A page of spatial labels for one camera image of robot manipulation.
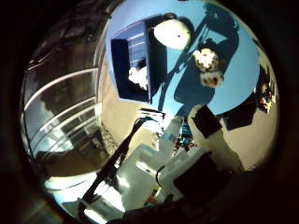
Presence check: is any white and black plush penguin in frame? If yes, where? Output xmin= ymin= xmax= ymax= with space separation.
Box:
xmin=128 ymin=59 xmax=150 ymax=91

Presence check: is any dark blue container bin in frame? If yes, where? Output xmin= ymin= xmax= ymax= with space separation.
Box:
xmin=110 ymin=20 xmax=169 ymax=105

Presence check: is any brown spotted plush ball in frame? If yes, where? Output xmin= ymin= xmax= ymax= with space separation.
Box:
xmin=199 ymin=71 xmax=225 ymax=89
xmin=192 ymin=47 xmax=221 ymax=73

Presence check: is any white round plush toy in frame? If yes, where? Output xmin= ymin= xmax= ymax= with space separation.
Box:
xmin=152 ymin=19 xmax=192 ymax=50

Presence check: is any black cable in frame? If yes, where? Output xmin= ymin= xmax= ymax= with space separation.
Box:
xmin=78 ymin=116 xmax=157 ymax=216

